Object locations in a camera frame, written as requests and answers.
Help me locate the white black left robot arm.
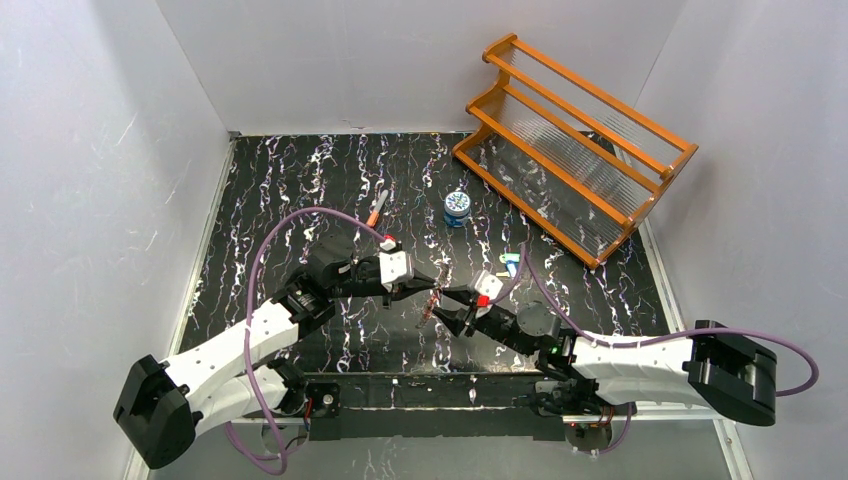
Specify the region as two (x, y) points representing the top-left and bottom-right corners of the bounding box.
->
(113, 236), (436, 469)

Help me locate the aluminium frame rail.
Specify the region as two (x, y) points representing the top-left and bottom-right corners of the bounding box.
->
(125, 404), (757, 480)

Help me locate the orange wooden shelf rack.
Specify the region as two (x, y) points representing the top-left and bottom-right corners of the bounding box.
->
(453, 33), (698, 268)

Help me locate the white orange marker pen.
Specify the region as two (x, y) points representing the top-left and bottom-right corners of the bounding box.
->
(366, 190), (389, 228)

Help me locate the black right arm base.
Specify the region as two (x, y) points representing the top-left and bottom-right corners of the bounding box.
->
(514, 379), (616, 453)

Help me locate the blue tagged key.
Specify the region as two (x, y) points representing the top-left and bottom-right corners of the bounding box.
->
(496, 261), (519, 279)

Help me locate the small blue white jar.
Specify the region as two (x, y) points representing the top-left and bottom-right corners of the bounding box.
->
(443, 191), (471, 228)

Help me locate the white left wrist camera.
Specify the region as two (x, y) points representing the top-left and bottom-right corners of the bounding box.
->
(377, 235), (414, 290)

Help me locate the green tagged key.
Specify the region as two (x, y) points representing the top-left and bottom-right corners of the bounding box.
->
(499, 253), (521, 264)

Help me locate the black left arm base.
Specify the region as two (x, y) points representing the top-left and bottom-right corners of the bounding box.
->
(277, 380), (341, 419)

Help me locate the red handled spiked keyring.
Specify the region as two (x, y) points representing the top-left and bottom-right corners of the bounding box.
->
(415, 282), (444, 329)

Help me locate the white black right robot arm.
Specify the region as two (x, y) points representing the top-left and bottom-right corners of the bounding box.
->
(433, 289), (777, 427)

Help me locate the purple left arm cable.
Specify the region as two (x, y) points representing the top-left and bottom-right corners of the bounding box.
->
(221, 207), (392, 477)

